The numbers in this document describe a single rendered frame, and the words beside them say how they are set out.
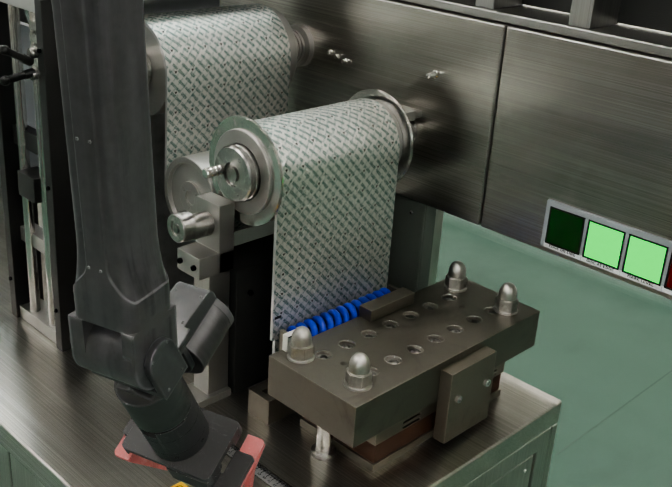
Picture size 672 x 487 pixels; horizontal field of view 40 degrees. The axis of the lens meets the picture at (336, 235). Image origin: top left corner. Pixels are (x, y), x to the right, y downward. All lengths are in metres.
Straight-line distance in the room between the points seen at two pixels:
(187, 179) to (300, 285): 0.23
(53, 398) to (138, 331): 0.67
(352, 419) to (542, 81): 0.52
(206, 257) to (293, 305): 0.14
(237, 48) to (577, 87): 0.50
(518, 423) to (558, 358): 2.06
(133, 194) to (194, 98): 0.68
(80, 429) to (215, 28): 0.60
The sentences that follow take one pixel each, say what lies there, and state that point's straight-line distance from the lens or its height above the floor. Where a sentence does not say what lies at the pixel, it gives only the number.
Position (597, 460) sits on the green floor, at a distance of 2.97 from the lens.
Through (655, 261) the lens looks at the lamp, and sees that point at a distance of 1.27.
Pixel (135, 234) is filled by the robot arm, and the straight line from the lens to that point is 0.73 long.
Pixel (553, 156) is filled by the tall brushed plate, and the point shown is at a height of 1.28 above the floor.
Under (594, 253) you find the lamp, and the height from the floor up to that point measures 1.17.
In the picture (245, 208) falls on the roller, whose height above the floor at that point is 1.20.
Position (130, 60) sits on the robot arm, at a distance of 0.69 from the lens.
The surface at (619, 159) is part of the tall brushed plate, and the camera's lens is 1.27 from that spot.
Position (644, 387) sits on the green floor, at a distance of 3.39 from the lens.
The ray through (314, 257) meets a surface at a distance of 1.29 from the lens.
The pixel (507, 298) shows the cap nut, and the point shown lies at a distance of 1.40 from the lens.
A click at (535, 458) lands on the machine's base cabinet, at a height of 0.82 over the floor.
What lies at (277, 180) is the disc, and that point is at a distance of 1.19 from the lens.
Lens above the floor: 1.67
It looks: 23 degrees down
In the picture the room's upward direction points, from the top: 4 degrees clockwise
